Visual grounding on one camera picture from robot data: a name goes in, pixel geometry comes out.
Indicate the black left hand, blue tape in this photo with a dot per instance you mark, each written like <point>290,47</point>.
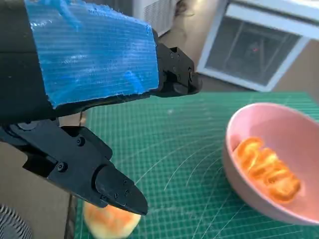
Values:
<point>94,57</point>

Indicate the round pale bread bun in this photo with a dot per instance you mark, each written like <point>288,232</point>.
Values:
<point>112,222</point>

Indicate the pink bowl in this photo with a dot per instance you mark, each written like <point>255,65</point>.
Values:
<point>281,124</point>

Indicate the twisted toasted bread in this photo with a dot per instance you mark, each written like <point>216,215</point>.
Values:
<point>266,169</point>

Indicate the white cabinet with vents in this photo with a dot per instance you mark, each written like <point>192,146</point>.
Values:
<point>154,15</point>

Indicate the green cutting mat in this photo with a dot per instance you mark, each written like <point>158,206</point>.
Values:
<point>174,149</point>

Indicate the white cabinet with mesh front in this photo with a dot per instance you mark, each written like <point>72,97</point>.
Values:
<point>254,52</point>

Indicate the person in striped garment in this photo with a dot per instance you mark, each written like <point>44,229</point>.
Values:
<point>12,224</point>

